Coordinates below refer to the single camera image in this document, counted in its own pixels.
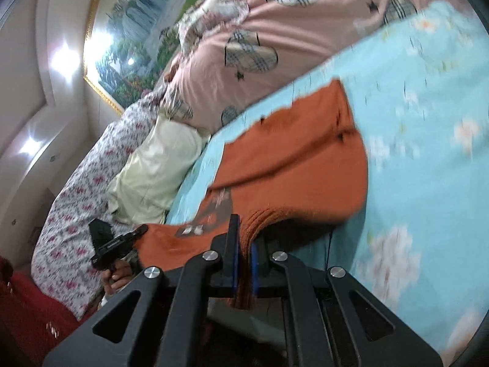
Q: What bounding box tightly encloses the orange knit sweater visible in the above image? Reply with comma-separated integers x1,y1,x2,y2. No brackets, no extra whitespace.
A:
135,80,367,310

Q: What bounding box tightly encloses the person's left hand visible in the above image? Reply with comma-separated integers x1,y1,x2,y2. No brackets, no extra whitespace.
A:
101,259,134,295

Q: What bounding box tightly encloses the white floral bedsheet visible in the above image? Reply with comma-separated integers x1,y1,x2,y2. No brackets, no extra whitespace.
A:
31,84,166,319

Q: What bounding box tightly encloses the cream yellow pillow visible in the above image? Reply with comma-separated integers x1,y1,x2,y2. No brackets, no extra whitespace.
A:
106,115,211,225

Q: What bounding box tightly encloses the red garment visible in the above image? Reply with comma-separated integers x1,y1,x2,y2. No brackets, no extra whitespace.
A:
0,258,80,366

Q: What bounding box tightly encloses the framed landscape painting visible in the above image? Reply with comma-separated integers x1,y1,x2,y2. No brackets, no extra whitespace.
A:
84,0,197,113

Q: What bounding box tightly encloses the light blue floral quilt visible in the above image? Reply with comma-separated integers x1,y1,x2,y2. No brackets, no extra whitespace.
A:
167,2,488,365

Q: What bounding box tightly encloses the pink plaid-heart duvet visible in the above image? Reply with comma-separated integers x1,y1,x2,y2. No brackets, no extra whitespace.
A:
161,0,469,133

